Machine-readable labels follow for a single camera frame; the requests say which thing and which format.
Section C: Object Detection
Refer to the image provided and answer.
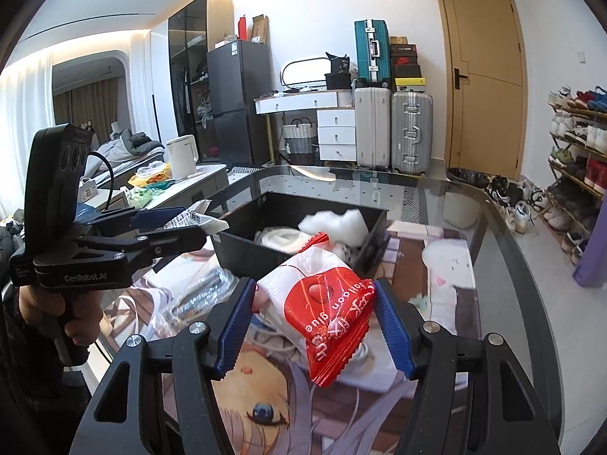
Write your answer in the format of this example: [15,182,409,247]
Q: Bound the person's left hand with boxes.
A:
[18,287,104,367]

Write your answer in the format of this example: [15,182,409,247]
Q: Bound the oval mirror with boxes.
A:
[279,57,333,91]

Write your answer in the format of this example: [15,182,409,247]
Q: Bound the rows of shoes on rack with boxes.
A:
[543,86,607,266]

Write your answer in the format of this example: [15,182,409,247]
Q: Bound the person's left forearm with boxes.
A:
[0,289,93,455]

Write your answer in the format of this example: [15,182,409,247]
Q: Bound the woven basket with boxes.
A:
[281,120,320,167]

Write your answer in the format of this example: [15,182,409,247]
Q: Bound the black bag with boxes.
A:
[324,52,352,90]

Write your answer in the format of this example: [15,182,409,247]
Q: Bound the black cable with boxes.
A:
[86,151,115,214]

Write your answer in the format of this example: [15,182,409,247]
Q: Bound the purple bag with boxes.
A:
[571,225,607,288]

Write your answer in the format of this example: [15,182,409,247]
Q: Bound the stack of shoe boxes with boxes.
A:
[389,35,424,92]

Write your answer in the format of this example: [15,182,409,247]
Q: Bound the silver suitcase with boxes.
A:
[391,91,434,175]

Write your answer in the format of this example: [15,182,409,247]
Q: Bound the tan wooden door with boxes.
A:
[433,0,528,180]

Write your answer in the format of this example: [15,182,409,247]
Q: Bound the trash bin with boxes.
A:
[445,167,491,229]

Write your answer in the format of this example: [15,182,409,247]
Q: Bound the printed desk mat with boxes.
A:
[116,225,483,455]

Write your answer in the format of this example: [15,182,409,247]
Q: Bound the black refrigerator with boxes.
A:
[206,40,274,168]

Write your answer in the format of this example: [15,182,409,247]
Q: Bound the cream rope bag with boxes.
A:
[255,226,311,255]

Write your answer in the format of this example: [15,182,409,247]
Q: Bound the white curtain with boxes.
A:
[0,50,57,221]

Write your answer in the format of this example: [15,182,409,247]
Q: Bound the teal suitcase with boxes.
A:
[354,19,392,89]

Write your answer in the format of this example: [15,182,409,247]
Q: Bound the wooden shoe rack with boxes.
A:
[547,99,607,266]

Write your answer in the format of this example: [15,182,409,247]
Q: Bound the green plastic bag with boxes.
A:
[127,187,155,210]

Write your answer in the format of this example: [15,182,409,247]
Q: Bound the white foam wrap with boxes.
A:
[298,207,371,248]

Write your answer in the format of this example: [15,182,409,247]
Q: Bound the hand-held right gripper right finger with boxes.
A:
[374,279,563,455]

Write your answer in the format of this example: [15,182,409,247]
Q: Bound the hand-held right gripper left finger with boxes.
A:
[80,277,259,455]

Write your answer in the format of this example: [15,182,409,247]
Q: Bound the dark glass cabinet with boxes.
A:
[168,0,236,163]

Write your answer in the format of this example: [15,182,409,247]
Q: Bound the black cardboard box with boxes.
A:
[210,191,390,284]

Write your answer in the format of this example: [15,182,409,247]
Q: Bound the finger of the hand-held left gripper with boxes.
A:
[70,224,210,267]
[75,205,191,236]

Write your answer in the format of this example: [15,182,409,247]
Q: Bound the white medicine packet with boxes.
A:
[162,198,231,238]

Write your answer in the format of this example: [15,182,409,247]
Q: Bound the white kettle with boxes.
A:
[165,135,198,180]

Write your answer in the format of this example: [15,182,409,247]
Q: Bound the white cord bundle bag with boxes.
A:
[152,267,239,339]

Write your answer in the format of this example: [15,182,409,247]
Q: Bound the yellow plastic bag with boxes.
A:
[128,160,173,190]

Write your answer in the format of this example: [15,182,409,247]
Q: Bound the white vanity desk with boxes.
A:
[253,90,357,163]

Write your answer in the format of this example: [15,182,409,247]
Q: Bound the grey bedding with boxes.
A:
[90,120,168,174]

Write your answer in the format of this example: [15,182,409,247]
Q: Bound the red and white packet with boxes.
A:
[255,231,379,388]

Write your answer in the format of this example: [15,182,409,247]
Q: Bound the white suitcase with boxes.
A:
[354,86,393,170]

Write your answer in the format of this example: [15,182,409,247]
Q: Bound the pile of shoes on floor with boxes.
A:
[487,174,547,234]

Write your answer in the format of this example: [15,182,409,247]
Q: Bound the brown curtain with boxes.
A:
[52,75,120,139]

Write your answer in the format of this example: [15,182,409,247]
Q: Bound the brown carton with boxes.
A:
[251,14,270,46]

